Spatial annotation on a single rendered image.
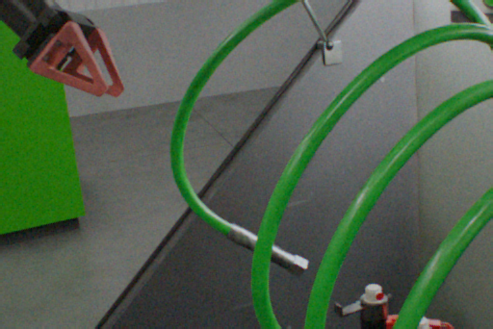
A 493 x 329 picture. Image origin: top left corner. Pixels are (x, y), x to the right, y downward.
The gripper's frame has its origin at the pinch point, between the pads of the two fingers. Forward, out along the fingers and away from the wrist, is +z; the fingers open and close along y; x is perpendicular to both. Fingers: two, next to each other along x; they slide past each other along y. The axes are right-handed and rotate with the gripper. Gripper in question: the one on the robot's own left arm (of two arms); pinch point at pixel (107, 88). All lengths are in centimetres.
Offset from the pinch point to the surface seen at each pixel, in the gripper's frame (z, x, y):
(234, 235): 21.0, 2.3, 1.3
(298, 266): 28.4, 0.5, 3.4
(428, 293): 33.0, -12.5, -31.2
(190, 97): 8.2, -6.0, -2.7
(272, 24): -122, 0, 654
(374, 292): 35.3, -4.5, -2.7
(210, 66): 7.8, -9.8, -3.0
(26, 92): -120, 102, 270
